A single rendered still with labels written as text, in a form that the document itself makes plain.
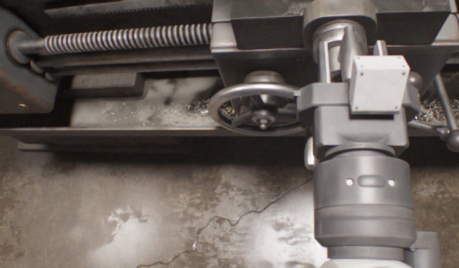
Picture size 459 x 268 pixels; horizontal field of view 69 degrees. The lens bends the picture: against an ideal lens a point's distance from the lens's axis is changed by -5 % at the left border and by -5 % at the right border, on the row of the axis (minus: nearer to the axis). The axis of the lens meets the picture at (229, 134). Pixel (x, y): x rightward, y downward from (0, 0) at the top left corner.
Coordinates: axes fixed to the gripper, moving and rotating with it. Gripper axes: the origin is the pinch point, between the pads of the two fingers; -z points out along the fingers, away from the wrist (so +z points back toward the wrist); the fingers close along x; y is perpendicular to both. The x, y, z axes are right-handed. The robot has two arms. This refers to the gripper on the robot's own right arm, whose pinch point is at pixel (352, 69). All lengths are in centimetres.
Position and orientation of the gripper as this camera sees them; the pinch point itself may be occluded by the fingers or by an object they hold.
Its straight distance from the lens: 39.5
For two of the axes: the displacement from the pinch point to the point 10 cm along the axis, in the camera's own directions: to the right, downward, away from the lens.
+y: 1.5, 3.6, 9.2
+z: -0.6, 9.3, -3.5
